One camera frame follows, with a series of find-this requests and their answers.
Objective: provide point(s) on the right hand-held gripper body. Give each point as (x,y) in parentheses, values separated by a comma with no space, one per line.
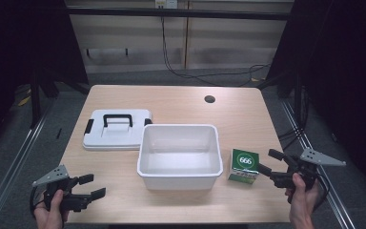
(313,157)

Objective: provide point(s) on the white wall socket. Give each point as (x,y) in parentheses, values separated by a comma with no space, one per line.
(166,3)

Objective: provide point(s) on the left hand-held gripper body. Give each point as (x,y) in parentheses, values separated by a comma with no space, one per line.
(53,176)

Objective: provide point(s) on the black curtain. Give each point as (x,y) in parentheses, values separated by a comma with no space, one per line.
(346,79)
(16,41)

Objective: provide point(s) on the person's left hand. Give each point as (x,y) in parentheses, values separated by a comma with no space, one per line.
(50,218)

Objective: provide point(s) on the yellow floor tape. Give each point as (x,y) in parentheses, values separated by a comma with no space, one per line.
(24,100)

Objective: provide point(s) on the black metal stand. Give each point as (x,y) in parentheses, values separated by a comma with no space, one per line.
(35,101)

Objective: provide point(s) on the black horizontal frame bar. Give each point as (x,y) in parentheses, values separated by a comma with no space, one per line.
(178,13)

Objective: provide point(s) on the metal floor rail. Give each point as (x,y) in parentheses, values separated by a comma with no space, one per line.
(333,194)
(9,171)

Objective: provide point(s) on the green and white carton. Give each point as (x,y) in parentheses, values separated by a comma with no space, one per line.
(244,167)

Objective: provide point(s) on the white plastic storage box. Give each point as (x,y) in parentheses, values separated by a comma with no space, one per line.
(179,159)

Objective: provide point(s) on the person's right hand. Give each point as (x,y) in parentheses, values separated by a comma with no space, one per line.
(301,200)

